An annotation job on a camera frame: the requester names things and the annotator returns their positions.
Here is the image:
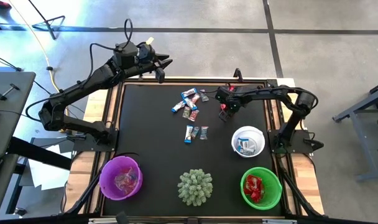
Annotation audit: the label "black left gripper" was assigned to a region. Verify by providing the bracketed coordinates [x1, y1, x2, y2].
[136, 43, 173, 72]

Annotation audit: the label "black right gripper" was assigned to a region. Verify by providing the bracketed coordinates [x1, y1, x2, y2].
[215, 86, 242, 123]

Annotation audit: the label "green plastic bucket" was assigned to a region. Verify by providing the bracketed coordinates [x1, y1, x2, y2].
[240, 166, 283, 211]

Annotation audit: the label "purple plastic bucket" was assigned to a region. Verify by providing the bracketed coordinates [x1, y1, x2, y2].
[99, 155, 144, 202]

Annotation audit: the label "white plastic bucket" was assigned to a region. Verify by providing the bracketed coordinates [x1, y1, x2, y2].
[231, 125, 266, 159]

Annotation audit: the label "black table mat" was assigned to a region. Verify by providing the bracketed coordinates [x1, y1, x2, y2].
[102, 83, 285, 218]

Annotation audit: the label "potted green succulent plant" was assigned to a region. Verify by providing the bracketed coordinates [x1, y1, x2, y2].
[177, 168, 214, 207]

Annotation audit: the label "black floor stand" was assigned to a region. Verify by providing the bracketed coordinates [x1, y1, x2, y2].
[27, 0, 67, 40]

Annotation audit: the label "grey metal table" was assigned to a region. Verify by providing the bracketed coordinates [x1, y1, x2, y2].
[331, 79, 378, 183]

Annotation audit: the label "grey desk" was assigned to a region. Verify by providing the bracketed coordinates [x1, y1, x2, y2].
[0, 71, 37, 159]

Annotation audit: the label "black desk beam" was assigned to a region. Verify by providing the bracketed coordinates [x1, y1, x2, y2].
[7, 136, 73, 170]

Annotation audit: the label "white paper sheets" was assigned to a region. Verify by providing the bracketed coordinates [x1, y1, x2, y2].
[27, 144, 73, 191]

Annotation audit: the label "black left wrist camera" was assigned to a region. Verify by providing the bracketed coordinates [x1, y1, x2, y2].
[155, 67, 166, 84]

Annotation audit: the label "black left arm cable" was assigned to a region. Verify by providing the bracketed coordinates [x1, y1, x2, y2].
[88, 17, 134, 82]

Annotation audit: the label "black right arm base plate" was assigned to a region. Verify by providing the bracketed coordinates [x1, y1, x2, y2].
[268, 129, 325, 155]

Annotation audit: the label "yellow extension cable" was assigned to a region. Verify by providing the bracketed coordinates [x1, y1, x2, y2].
[7, 0, 60, 93]

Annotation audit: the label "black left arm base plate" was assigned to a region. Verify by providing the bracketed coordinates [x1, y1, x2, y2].
[73, 129, 119, 153]

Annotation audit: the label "silver metal bracket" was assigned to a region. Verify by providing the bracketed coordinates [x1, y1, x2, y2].
[262, 218, 298, 224]
[88, 217, 124, 224]

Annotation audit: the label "black floor cable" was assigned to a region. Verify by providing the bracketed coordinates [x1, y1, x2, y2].
[0, 52, 24, 72]

